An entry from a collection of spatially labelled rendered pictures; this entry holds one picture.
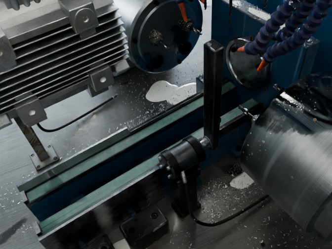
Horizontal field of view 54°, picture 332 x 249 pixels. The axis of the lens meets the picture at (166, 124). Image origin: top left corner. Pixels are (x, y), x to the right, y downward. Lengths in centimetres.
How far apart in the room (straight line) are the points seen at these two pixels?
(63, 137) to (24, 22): 68
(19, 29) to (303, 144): 43
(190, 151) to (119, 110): 48
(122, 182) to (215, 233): 25
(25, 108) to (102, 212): 39
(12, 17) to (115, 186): 46
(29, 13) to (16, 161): 70
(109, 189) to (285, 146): 40
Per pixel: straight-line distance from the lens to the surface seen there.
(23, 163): 105
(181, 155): 64
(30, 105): 44
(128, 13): 89
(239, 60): 88
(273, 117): 58
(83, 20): 40
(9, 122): 47
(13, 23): 42
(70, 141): 104
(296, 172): 56
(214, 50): 52
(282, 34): 64
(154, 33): 89
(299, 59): 75
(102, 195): 76
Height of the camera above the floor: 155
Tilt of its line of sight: 48 degrees down
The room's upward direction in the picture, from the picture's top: 7 degrees counter-clockwise
